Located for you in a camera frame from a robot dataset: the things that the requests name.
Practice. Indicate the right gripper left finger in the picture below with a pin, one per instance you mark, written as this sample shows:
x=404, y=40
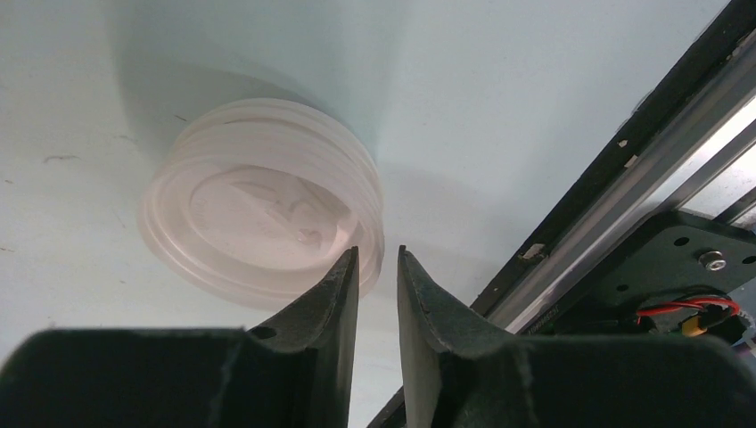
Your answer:
x=293, y=370

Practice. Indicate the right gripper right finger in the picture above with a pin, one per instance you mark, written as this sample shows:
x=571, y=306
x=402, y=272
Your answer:
x=459, y=370

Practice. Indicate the stack of white lids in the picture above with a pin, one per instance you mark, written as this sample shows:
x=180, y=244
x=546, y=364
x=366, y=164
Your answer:
x=259, y=197

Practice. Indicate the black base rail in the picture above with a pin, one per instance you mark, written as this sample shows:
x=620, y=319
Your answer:
x=621, y=253

